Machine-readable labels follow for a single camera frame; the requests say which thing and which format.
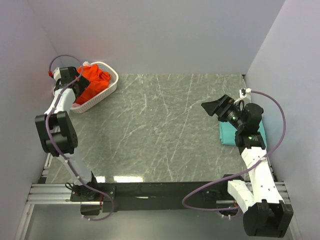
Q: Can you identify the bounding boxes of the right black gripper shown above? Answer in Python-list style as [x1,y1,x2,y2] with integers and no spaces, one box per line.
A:
[201,94,245,131]

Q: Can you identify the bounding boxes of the orange t shirt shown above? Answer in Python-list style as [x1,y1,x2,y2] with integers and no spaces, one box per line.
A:
[75,64,112,105]

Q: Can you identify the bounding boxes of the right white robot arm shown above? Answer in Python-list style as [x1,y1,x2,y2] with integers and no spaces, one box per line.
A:
[201,94,294,238]

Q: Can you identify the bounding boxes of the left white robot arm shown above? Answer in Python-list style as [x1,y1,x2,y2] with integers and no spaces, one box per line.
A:
[35,66,100,201]

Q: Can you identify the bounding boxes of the white plastic laundry basket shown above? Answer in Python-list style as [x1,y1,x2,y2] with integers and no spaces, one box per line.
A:
[70,61,119,114]

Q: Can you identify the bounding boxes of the folded teal t shirt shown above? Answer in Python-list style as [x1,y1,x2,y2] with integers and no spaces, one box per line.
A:
[219,121,268,148]

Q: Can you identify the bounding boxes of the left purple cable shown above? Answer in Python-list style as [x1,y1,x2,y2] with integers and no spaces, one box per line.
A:
[48,54,117,222]

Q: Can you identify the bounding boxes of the aluminium frame rail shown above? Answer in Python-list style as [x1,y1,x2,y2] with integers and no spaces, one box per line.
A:
[26,169,291,205]

